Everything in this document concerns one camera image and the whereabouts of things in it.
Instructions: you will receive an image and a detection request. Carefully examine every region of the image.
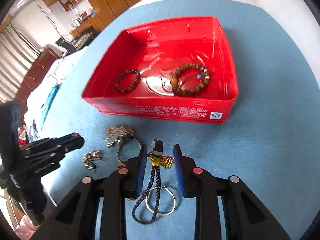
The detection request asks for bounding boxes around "wooden desk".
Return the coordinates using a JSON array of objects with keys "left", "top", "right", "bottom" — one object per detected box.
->
[{"left": 69, "top": 17, "right": 100, "bottom": 39}]

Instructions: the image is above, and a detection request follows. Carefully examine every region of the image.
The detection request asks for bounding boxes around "red tin box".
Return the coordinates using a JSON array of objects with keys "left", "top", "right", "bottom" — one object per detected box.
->
[{"left": 81, "top": 16, "right": 239, "bottom": 125}]

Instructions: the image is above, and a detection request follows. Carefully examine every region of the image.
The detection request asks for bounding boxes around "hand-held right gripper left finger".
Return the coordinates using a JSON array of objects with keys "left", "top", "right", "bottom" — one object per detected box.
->
[{"left": 30, "top": 144, "right": 148, "bottom": 240}]

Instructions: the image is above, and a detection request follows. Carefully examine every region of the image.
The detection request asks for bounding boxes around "pink cloth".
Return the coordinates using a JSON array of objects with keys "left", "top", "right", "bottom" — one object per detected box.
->
[{"left": 14, "top": 216, "right": 40, "bottom": 240}]

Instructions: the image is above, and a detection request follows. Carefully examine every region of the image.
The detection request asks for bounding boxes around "silver gold link watch band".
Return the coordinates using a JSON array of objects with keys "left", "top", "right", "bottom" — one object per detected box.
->
[{"left": 107, "top": 126, "right": 137, "bottom": 148}]

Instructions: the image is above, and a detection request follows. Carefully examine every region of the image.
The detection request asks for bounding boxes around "large wooden bead bracelet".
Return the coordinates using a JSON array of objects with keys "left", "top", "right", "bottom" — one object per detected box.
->
[{"left": 171, "top": 62, "right": 211, "bottom": 97}]

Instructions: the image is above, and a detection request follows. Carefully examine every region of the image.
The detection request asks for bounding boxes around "wooden bed headboard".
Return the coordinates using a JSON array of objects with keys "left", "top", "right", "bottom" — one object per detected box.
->
[{"left": 15, "top": 44, "right": 62, "bottom": 100}]

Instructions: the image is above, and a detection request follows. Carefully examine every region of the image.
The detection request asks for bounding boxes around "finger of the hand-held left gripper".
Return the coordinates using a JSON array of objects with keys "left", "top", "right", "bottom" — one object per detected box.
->
[
  {"left": 20, "top": 132, "right": 85, "bottom": 156},
  {"left": 11, "top": 146, "right": 82, "bottom": 181}
]

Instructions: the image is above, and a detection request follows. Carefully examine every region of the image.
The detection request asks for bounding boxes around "blue cord pendant gold charm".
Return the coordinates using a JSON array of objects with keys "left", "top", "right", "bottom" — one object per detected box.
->
[{"left": 132, "top": 138, "right": 165, "bottom": 224}]

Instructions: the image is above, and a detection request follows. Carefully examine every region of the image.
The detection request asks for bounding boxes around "curtain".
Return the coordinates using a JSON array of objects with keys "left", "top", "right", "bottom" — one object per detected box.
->
[{"left": 0, "top": 21, "right": 44, "bottom": 100}]

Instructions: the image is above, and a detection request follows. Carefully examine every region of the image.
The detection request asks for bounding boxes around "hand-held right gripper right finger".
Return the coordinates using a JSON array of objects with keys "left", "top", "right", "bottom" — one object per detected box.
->
[{"left": 173, "top": 144, "right": 292, "bottom": 240}]

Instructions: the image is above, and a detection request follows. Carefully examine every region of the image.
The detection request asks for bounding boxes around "thin silver bracelet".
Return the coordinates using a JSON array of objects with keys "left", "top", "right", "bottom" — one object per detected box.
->
[{"left": 146, "top": 185, "right": 177, "bottom": 215}]

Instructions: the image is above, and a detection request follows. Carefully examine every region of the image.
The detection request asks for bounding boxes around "gold filigree pendant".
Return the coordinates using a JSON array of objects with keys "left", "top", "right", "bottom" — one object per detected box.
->
[{"left": 161, "top": 156, "right": 175, "bottom": 170}]

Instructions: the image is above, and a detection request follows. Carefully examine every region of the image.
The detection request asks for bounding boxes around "white bedding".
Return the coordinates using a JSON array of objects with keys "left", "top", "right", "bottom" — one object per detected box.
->
[{"left": 24, "top": 45, "right": 89, "bottom": 140}]

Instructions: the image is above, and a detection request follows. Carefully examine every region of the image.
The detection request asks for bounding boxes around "silver chain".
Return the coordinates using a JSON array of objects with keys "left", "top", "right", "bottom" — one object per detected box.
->
[{"left": 83, "top": 150, "right": 104, "bottom": 173}]

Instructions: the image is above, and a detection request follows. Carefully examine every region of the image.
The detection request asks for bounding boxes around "black chair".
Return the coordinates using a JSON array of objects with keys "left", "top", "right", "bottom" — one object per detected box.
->
[{"left": 55, "top": 37, "right": 88, "bottom": 53}]

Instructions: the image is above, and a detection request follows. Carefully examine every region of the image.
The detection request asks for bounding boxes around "teal folded blanket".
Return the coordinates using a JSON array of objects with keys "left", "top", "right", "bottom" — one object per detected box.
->
[{"left": 40, "top": 84, "right": 62, "bottom": 128}]

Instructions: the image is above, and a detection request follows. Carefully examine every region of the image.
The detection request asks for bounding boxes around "white air conditioner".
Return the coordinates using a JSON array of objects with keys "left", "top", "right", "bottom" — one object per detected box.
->
[{"left": 11, "top": 0, "right": 40, "bottom": 15}]

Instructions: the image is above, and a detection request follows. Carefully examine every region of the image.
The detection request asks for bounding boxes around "silver bangle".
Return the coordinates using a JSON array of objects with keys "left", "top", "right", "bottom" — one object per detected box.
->
[{"left": 117, "top": 137, "right": 142, "bottom": 167}]

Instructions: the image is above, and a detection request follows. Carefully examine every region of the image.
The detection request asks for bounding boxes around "small dark bead bracelet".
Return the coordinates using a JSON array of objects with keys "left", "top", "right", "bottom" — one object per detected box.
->
[{"left": 115, "top": 69, "right": 141, "bottom": 93}]

